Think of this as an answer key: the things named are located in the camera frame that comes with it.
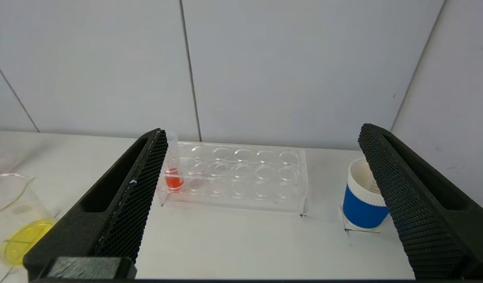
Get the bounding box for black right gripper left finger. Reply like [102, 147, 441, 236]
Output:
[23, 128, 168, 280]

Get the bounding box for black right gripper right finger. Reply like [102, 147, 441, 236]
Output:
[358, 123, 483, 279]

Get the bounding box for clear acrylic test tube rack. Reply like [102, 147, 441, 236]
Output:
[158, 141, 308, 215]

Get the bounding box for test tube with red pigment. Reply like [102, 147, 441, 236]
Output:
[163, 132, 185, 193]

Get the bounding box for clear glass beaker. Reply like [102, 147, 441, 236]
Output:
[0, 147, 63, 276]

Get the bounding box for blue white paper cup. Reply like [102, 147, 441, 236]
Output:
[342, 157, 391, 230]

